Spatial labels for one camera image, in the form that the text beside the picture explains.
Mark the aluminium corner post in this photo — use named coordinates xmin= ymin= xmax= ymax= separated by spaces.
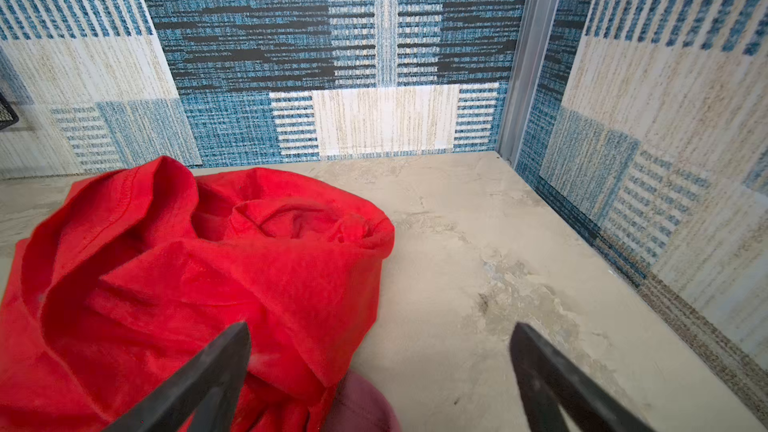
xmin=497 ymin=0 xmax=559 ymax=167

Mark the red cloth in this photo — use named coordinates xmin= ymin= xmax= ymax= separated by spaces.
xmin=1 ymin=156 xmax=395 ymax=431

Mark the maroon cloth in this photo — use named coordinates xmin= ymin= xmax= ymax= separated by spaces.
xmin=322 ymin=371 xmax=401 ymax=432

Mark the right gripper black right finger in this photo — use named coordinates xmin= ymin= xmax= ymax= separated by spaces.
xmin=509 ymin=322 xmax=651 ymax=431

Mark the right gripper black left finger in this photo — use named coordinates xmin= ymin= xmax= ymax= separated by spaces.
xmin=106 ymin=322 xmax=251 ymax=431

